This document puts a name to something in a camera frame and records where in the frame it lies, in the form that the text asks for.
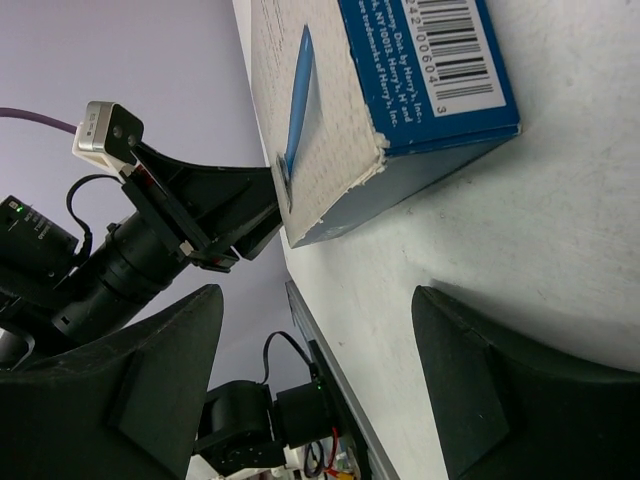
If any grey blue razor pack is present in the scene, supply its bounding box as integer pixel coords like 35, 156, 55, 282
250, 1, 521, 248

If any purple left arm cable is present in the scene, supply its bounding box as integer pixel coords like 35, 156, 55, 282
0, 106, 81, 135

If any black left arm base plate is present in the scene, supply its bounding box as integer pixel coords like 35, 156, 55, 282
307, 340, 375, 479

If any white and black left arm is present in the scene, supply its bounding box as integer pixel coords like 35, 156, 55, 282
1, 144, 282, 371

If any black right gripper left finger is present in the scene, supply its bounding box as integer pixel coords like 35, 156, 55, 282
1, 284, 223, 479

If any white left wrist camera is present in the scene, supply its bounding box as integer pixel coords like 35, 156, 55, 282
72, 101, 144, 177

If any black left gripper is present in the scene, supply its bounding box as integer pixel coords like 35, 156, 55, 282
120, 144, 282, 273

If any aluminium rail frame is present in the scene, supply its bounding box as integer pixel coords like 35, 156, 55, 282
285, 280, 400, 480

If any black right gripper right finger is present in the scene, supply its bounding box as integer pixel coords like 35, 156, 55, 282
411, 286, 639, 479

